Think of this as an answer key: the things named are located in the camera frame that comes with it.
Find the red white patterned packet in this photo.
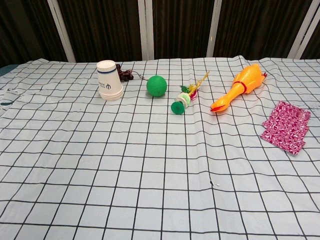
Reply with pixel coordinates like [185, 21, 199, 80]
[261, 100, 312, 141]

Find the green feathered shuttlecock toy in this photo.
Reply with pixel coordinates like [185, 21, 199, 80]
[170, 70, 211, 116]

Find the green rubber ball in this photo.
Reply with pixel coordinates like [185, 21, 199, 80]
[146, 75, 168, 98]

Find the nested white paper cup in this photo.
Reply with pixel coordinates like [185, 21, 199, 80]
[100, 90, 124, 99]
[101, 92, 124, 102]

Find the black checked white tablecloth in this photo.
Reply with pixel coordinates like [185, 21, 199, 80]
[0, 55, 320, 240]

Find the white paper cup blue logo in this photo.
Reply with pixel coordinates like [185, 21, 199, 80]
[96, 59, 124, 97]

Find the yellow rubber chicken toy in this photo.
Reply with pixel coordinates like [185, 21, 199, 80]
[210, 63, 268, 114]

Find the dark brown curtain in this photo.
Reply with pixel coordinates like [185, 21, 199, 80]
[0, 0, 320, 69]

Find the dark red bead string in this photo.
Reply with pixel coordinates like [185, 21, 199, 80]
[115, 63, 148, 82]

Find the white partition post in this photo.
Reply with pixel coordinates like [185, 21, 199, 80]
[137, 0, 155, 61]
[287, 0, 320, 60]
[206, 0, 224, 59]
[46, 0, 77, 63]

